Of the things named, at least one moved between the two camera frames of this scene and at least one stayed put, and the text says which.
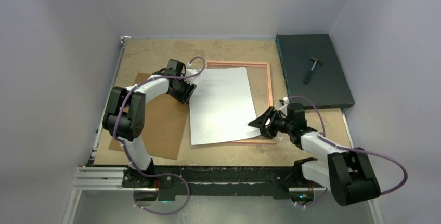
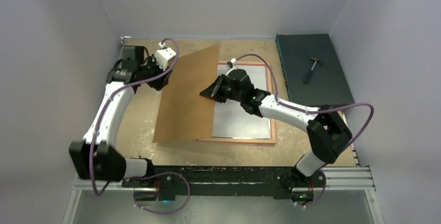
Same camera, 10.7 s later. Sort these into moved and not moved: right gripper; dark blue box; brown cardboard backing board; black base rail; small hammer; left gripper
Moved: left gripper; brown cardboard backing board; right gripper
Not moved: dark blue box; black base rail; small hammer
